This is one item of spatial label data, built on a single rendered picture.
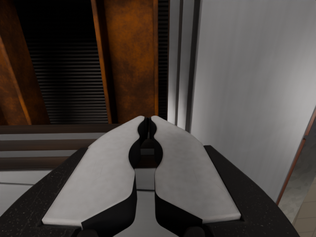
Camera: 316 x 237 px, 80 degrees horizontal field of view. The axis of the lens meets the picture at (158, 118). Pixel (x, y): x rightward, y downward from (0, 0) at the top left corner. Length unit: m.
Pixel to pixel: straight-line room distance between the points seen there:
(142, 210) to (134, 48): 0.23
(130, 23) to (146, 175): 0.22
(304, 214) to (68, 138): 2.04
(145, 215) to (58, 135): 0.11
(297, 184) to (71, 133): 0.50
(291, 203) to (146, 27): 0.52
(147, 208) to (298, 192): 0.44
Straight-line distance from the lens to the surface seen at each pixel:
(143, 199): 0.19
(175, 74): 0.16
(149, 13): 0.31
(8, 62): 0.33
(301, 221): 2.18
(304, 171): 0.54
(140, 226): 0.22
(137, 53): 0.31
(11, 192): 0.22
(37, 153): 0.21
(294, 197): 0.59
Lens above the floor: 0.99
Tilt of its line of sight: 62 degrees down
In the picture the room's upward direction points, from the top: 177 degrees clockwise
